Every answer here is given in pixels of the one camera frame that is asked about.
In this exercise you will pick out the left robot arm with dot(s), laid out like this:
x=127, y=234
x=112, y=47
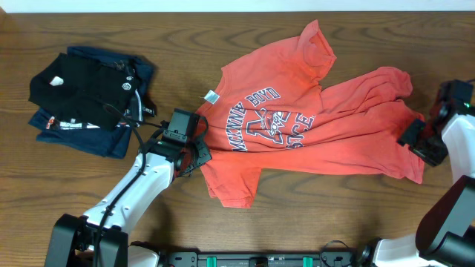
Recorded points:
x=100, y=236

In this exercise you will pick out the navy folded garment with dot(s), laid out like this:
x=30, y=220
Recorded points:
x=89, y=138

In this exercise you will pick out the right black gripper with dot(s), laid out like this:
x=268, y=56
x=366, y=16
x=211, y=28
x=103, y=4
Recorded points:
x=433, y=158

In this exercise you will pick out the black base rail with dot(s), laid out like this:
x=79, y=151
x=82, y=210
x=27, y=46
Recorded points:
x=334, y=254

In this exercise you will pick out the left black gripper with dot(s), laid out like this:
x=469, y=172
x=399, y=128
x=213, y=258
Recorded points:
x=205, y=156

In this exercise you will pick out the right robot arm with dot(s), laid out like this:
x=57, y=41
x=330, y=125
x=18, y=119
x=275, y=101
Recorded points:
x=445, y=236

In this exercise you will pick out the red printed t-shirt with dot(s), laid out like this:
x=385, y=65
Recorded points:
x=269, y=111

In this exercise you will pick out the black folded garment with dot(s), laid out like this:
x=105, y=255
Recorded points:
x=76, y=87

